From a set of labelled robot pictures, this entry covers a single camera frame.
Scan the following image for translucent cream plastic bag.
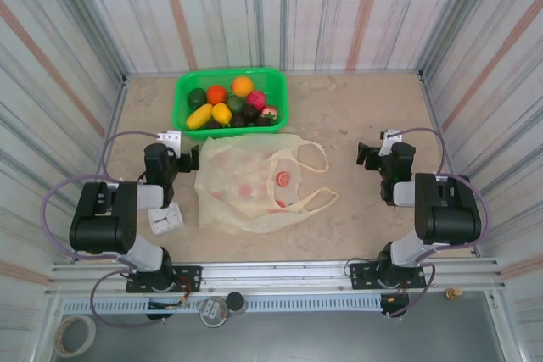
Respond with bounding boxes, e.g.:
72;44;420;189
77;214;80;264
193;132;339;235

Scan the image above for yellow fake lemon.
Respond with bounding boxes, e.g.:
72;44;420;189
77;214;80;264
211;103;233;125

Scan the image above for green fake fruit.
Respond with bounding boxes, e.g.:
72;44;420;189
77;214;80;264
226;95;246;115

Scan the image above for green plastic basket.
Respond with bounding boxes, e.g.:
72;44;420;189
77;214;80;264
171;66;290;142

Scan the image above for yellow fake mango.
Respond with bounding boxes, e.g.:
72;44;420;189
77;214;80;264
185;103;214;131

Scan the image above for dark green fake avocado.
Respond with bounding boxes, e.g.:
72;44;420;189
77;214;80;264
187;87;207;110

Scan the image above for pink-red fake fruit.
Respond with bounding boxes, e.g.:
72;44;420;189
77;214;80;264
246;90;267;111

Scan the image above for orange fake orange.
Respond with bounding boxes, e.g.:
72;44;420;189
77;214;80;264
230;75;255;98

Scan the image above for white square clock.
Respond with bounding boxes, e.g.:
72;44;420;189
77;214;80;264
147;202;185;237

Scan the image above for black round knob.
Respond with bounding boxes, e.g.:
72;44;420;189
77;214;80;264
225;292;248;315

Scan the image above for round metal gauge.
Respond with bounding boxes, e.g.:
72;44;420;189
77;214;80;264
199;296;232;329

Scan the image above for beige tape roll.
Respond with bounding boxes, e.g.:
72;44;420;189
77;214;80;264
53;315;98;358

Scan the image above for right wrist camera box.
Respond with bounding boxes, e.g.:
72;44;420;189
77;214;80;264
378;128;404;158

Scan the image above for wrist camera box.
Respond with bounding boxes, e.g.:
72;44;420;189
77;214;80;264
154;130;182;156
378;128;404;158

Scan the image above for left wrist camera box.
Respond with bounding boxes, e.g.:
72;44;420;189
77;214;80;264
154;130;182;156

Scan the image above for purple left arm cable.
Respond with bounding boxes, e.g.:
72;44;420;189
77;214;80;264
40;130;171;330

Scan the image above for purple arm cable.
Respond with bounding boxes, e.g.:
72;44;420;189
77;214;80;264
383;126;493;319
40;130;171;330

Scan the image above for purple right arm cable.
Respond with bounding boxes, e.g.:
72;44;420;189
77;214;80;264
383;126;493;319

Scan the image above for thin red black wires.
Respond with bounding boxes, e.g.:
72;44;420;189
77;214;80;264
379;279;412;310
176;275;201;310

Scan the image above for aluminium mounting rail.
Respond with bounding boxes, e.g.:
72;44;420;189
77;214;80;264
46;256;508;295

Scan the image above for white slotted cable duct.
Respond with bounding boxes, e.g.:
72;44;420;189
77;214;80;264
61;296;385;315

